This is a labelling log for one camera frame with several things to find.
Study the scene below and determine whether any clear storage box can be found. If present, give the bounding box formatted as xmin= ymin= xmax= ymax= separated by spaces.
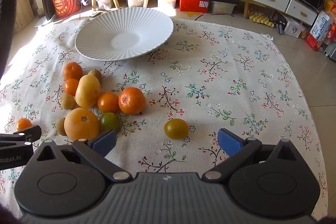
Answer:
xmin=96 ymin=0 xmax=116 ymax=10

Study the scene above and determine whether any yellow-green tomato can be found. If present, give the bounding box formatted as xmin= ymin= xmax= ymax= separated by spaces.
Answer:
xmin=164 ymin=118 xmax=189 ymax=140

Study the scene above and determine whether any white ribbed plate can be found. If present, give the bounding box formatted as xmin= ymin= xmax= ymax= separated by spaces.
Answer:
xmin=75 ymin=7 xmax=174 ymax=61

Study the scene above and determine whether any orange mandarin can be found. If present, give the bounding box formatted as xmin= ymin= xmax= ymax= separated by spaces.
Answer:
xmin=63 ymin=62 xmax=83 ymax=81
xmin=118 ymin=87 xmax=146 ymax=115

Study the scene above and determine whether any blue and white carton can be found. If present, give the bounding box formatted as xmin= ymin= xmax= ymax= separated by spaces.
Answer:
xmin=310 ymin=11 xmax=335 ymax=41

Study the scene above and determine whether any red printed bucket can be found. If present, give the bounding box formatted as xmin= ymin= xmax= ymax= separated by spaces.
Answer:
xmin=49 ymin=0 xmax=81 ymax=18

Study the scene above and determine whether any red carton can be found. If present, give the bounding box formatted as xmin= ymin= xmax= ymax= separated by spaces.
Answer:
xmin=304 ymin=34 xmax=326 ymax=51

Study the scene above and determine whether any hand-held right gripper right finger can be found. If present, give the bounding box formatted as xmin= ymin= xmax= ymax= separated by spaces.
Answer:
xmin=202 ymin=128 xmax=305 ymax=183

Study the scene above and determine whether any large yellow orange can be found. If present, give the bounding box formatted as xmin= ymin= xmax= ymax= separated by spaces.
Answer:
xmin=64 ymin=107 xmax=100 ymax=142

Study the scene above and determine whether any clear plastic bin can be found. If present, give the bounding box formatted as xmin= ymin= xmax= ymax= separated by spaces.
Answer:
xmin=210 ymin=0 xmax=237 ymax=14

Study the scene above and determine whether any white patterned box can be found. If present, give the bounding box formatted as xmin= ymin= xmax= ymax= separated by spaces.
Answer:
xmin=284 ymin=19 xmax=306 ymax=38

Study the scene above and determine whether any white storage box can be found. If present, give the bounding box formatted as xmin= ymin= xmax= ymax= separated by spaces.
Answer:
xmin=157 ymin=0 xmax=176 ymax=9

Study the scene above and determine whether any floral tablecloth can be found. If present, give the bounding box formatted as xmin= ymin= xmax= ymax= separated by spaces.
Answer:
xmin=0 ymin=18 xmax=330 ymax=219

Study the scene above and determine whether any red box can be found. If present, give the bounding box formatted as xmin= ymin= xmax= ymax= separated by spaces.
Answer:
xmin=179 ymin=0 xmax=210 ymax=13

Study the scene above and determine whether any black flat panel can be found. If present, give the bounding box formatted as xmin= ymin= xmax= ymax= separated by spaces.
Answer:
xmin=41 ymin=0 xmax=56 ymax=21

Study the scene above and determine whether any orange box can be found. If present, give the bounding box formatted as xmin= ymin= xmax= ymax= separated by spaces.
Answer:
xmin=324 ymin=0 xmax=336 ymax=13

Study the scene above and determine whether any yellow egg tray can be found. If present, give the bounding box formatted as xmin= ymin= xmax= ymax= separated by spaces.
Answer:
xmin=248 ymin=11 xmax=275 ymax=28

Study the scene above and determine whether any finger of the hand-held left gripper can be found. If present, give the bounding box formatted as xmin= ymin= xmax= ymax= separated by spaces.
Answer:
xmin=0 ymin=125 xmax=42 ymax=145

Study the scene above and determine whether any dark green tomato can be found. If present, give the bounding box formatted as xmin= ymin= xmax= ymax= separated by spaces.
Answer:
xmin=99 ymin=112 xmax=121 ymax=133

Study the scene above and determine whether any orange tomato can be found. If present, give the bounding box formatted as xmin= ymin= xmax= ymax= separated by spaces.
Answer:
xmin=64 ymin=78 xmax=80 ymax=97
xmin=16 ymin=118 xmax=33 ymax=131
xmin=97 ymin=92 xmax=120 ymax=113

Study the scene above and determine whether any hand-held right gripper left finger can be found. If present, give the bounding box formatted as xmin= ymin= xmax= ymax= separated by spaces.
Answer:
xmin=31 ymin=130 xmax=133 ymax=183

